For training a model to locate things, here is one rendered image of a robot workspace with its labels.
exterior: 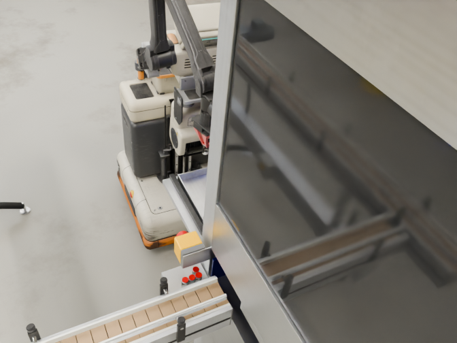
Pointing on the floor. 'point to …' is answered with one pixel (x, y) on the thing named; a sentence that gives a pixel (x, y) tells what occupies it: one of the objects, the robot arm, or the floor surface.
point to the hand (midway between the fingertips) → (206, 143)
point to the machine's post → (219, 118)
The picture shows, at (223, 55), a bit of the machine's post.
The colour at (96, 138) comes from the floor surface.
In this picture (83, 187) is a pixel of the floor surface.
